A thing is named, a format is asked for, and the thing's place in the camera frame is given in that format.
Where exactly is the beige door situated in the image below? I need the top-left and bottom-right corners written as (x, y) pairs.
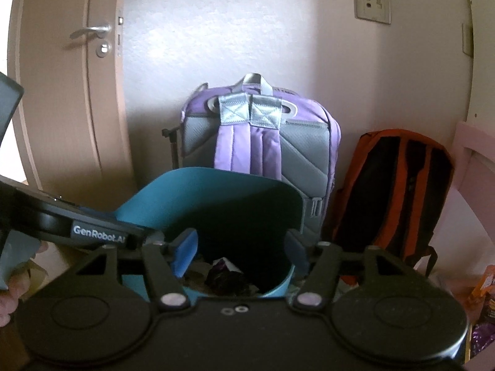
top-left (11, 0), bottom-right (134, 202)

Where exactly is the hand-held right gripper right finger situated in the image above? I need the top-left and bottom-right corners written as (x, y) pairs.
top-left (284, 229), bottom-right (405, 312)

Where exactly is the wall socket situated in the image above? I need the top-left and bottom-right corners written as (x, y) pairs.
top-left (354, 0), bottom-right (392, 25)

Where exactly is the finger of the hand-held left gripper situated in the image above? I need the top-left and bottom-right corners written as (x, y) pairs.
top-left (116, 223), bottom-right (165, 259)

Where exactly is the orange black backpack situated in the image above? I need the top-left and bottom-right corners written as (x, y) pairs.
top-left (323, 129), bottom-right (455, 284)

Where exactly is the person's left hand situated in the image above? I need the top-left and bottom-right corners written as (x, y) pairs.
top-left (0, 241), bottom-right (49, 327)

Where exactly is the purple plastic bag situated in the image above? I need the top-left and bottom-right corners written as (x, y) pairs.
top-left (470, 313), bottom-right (495, 356)

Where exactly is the orange patterned bag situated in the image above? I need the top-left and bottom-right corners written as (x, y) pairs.
top-left (468, 265), bottom-right (495, 318)

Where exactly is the teal plastic bin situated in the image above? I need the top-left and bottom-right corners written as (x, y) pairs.
top-left (114, 167), bottom-right (306, 306)

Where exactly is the beige wall plate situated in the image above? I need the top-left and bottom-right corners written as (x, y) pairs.
top-left (462, 23), bottom-right (475, 57)

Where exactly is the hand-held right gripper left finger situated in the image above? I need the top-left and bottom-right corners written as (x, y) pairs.
top-left (75, 227), bottom-right (200, 312)

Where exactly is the purple grey backpack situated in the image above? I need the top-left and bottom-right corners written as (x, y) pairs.
top-left (161, 73), bottom-right (342, 248)

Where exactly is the silver door handle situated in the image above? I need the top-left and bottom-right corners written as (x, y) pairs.
top-left (70, 24), bottom-right (113, 58)

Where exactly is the dark purple wrapper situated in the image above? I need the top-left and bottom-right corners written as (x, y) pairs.
top-left (205, 261), bottom-right (253, 295)

